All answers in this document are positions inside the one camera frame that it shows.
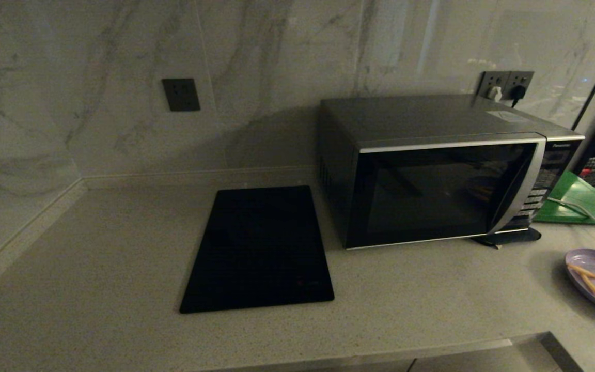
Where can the black silver microwave oven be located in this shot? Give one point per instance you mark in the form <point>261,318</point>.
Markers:
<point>421,116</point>

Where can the black induction cooktop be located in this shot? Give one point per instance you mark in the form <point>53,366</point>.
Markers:
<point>261,248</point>

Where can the green cutting board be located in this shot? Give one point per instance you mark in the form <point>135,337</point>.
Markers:
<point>581,199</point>

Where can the black power plug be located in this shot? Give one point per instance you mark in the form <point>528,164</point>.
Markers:
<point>518,93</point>

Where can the dark single wall socket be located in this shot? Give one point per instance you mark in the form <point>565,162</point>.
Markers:
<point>181,95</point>

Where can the orange french fry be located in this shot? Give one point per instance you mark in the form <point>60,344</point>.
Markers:
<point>582,270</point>
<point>592,285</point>

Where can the black stand under microwave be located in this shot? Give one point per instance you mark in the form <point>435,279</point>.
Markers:
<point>514,237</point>

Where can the white power plug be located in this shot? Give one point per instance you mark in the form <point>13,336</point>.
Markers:
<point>494,94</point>

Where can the dark wall socket with plug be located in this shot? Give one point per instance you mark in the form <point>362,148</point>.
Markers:
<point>523,78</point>
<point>489,78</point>

